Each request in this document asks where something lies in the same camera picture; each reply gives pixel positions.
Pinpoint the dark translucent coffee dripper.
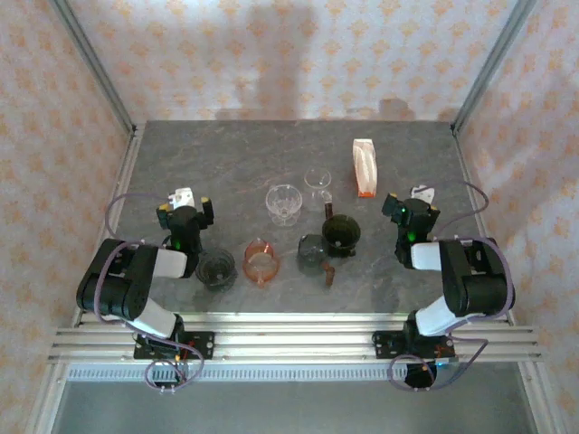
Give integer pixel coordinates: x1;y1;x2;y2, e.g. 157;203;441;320
320;202;363;259
195;247;239;291

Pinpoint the orange glass coffee server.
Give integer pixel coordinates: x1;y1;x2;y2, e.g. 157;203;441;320
242;238;281;287

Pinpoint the clear ribbed coffee dripper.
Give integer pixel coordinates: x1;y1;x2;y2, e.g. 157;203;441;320
264;184;303;227

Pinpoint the dark glass coffee server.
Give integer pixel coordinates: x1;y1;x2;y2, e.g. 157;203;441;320
297;233;338;288

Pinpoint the coffee filter pack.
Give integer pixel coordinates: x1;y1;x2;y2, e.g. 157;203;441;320
351;137;379;199

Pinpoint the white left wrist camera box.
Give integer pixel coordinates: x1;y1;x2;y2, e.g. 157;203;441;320
166;186;198;210

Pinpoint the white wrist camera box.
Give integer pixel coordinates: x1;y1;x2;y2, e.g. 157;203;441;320
409;184;438;203
166;186;198;210

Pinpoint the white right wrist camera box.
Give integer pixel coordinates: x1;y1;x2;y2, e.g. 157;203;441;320
409;184;438;203

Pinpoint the aluminium table edge rail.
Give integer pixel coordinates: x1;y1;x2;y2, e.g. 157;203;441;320
71;122;147;326
451;126;517;326

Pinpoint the clear glass cup with handle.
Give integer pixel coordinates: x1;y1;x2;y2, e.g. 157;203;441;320
303;166;334;203

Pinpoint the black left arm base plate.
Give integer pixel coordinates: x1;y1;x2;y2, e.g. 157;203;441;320
134;331;214;361

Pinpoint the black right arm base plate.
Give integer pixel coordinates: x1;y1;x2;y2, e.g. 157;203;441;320
373;329;458;361

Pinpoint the wide aluminium mounting rail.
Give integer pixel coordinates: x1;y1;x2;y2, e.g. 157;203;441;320
47;311;544;365

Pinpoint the aluminium frame post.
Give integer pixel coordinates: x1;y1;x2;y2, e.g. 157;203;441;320
451;0;539;136
48;0;139;135
24;363;69;434
517;361;560;434

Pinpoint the grey slotted cable duct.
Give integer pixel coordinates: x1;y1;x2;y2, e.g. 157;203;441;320
65;364;530;383

